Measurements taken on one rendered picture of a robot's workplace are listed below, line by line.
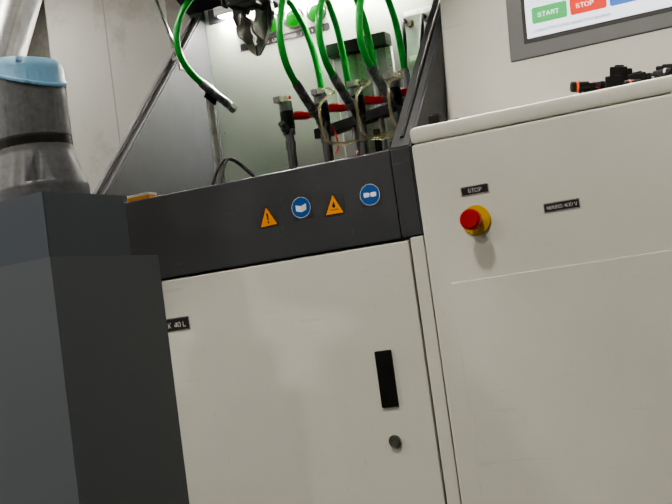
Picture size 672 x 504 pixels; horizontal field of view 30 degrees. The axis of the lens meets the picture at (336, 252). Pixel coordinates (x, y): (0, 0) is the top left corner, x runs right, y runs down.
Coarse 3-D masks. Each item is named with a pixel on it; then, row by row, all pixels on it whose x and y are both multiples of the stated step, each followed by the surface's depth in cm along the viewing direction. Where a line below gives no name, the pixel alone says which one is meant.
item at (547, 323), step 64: (448, 0) 248; (448, 64) 244; (512, 64) 238; (576, 64) 233; (640, 64) 227; (512, 128) 213; (576, 128) 208; (640, 128) 204; (448, 192) 217; (512, 192) 212; (576, 192) 208; (640, 192) 204; (448, 256) 217; (512, 256) 212; (576, 256) 208; (640, 256) 203; (448, 320) 217; (512, 320) 212; (576, 320) 208; (640, 320) 203; (448, 384) 217; (512, 384) 212; (576, 384) 207; (640, 384) 203; (512, 448) 212; (576, 448) 207; (640, 448) 203
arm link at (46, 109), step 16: (0, 64) 191; (16, 64) 190; (32, 64) 191; (48, 64) 192; (0, 80) 191; (16, 80) 190; (32, 80) 190; (48, 80) 192; (64, 80) 196; (0, 96) 191; (16, 96) 190; (32, 96) 190; (48, 96) 191; (64, 96) 195; (0, 112) 191; (16, 112) 190; (32, 112) 190; (48, 112) 191; (64, 112) 194; (0, 128) 191; (16, 128) 190; (32, 128) 190; (48, 128) 191; (64, 128) 193
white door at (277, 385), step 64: (320, 256) 227; (384, 256) 222; (192, 320) 237; (256, 320) 232; (320, 320) 227; (384, 320) 222; (192, 384) 237; (256, 384) 232; (320, 384) 226; (384, 384) 221; (192, 448) 237; (256, 448) 232; (320, 448) 226; (384, 448) 221
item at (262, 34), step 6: (258, 12) 254; (264, 12) 255; (258, 18) 254; (264, 18) 255; (252, 24) 252; (258, 24) 254; (264, 24) 255; (252, 30) 252; (258, 30) 254; (264, 30) 255; (258, 36) 254; (264, 36) 255; (258, 42) 256; (264, 42) 255; (258, 48) 256; (258, 54) 256
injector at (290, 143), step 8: (288, 104) 258; (280, 112) 258; (288, 112) 258; (288, 120) 257; (288, 128) 257; (288, 136) 258; (288, 144) 257; (288, 152) 258; (288, 160) 258; (296, 160) 258
